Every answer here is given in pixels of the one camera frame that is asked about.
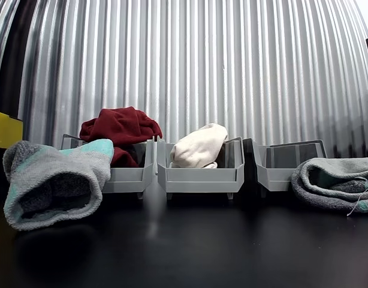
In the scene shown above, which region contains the white sock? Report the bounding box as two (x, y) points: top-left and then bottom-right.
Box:
(170, 123), (229, 170)

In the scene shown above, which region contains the dark red sock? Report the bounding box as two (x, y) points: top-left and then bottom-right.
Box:
(79, 106), (164, 169)

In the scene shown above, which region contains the grey and teal open sock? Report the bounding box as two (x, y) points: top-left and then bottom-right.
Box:
(2, 138), (116, 232)

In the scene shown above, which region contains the grey folded sock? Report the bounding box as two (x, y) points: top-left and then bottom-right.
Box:
(291, 157), (368, 217)

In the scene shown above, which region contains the grey plastic bin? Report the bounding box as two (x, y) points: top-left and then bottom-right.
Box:
(243, 137), (328, 199)
(60, 133), (155, 200)
(156, 136), (246, 202)

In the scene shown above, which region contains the yellow box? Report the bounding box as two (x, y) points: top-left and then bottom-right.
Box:
(0, 109), (24, 149)

